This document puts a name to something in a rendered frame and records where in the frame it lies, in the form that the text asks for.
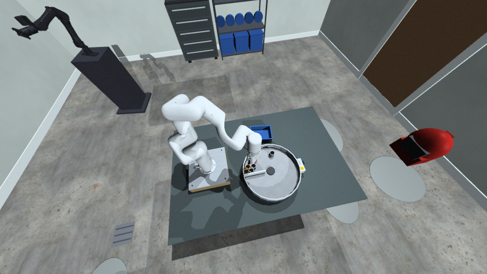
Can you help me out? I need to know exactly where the blue open-top crate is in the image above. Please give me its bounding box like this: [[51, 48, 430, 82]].
[[250, 125, 273, 142]]

